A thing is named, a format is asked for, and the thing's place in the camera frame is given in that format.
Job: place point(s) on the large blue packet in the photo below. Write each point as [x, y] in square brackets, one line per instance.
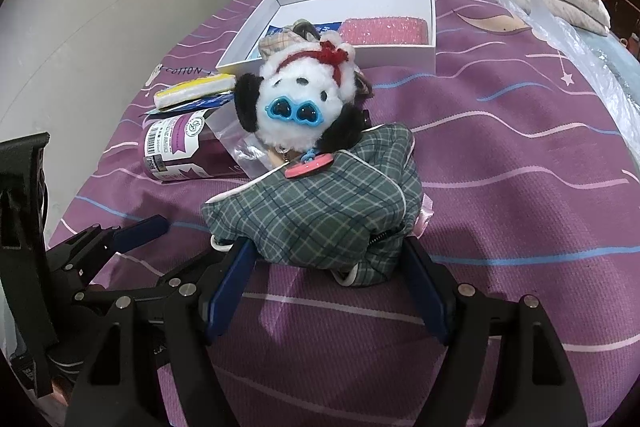
[200, 104]

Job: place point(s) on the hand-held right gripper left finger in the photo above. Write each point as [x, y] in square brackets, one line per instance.
[227, 292]

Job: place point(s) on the yellow tissue packet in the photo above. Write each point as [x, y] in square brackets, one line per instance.
[195, 88]

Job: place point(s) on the clear plastic zip bag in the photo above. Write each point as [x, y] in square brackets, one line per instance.
[225, 132]

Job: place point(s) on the black and white plush toy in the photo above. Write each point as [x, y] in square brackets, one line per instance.
[300, 107]

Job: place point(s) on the beige plaid cloth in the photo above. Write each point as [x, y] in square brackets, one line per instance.
[275, 45]

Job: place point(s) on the purple striped bed sheet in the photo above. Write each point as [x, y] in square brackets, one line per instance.
[500, 207]

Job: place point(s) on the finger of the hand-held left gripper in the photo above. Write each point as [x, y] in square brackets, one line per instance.
[142, 229]
[145, 292]

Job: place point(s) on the small blue packet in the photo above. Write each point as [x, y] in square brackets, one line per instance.
[278, 32]

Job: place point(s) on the clear plastic sheet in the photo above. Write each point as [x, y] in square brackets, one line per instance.
[575, 57]

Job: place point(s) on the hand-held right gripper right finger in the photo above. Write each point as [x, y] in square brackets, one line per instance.
[425, 292]

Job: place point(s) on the green plaid fabric pouch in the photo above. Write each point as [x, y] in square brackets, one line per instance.
[325, 207]

